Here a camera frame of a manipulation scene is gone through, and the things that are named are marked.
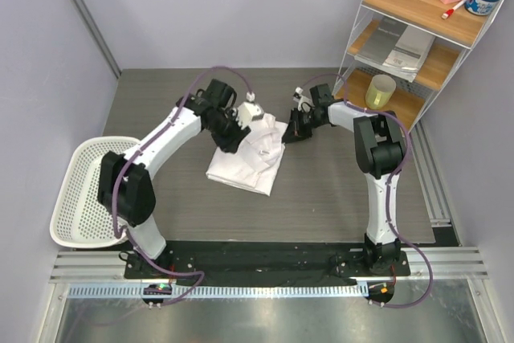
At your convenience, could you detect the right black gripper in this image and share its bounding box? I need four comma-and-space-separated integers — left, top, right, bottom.
283, 108, 325, 145

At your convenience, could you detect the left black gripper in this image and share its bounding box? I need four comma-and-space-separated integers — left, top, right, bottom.
207, 111, 251, 155

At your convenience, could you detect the white long sleeve shirt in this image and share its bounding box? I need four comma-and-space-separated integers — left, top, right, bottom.
206, 113, 288, 196

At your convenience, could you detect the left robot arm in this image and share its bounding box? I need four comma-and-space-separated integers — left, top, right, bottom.
97, 80, 263, 278

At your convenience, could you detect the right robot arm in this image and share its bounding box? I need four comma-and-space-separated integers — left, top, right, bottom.
282, 84, 408, 275

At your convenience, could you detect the light grey booklet stack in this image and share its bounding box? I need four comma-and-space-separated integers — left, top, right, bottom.
382, 26, 434, 82

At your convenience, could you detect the pale yellow cup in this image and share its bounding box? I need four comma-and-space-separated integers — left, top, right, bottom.
365, 74, 397, 110

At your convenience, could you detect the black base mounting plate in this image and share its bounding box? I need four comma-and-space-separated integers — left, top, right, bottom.
124, 238, 410, 284

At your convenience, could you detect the white perforated plastic basket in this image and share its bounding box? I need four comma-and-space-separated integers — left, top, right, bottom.
50, 136, 139, 249

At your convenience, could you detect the red white marker pen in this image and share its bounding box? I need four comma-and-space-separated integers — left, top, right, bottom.
441, 0, 467, 20

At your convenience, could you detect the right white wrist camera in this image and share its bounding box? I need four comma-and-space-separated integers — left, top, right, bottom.
293, 87, 314, 112

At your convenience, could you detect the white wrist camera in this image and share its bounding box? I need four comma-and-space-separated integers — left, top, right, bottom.
236, 94, 264, 129
293, 87, 314, 112

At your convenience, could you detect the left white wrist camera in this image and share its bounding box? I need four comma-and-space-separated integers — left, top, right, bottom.
236, 94, 264, 129

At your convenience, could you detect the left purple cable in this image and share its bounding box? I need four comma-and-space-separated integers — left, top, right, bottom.
112, 65, 256, 312

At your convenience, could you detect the purple cable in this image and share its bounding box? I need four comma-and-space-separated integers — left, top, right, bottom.
299, 73, 433, 312
112, 65, 256, 312

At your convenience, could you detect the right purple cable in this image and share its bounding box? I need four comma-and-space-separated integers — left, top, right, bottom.
299, 73, 433, 312

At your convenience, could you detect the white wire wooden shelf rack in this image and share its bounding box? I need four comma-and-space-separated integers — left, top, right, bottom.
333, 0, 504, 129

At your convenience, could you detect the grey wall corner strip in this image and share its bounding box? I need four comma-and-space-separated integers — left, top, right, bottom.
70, 0, 121, 80

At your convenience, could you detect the slotted grey cable duct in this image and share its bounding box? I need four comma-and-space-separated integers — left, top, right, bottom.
67, 282, 369, 300

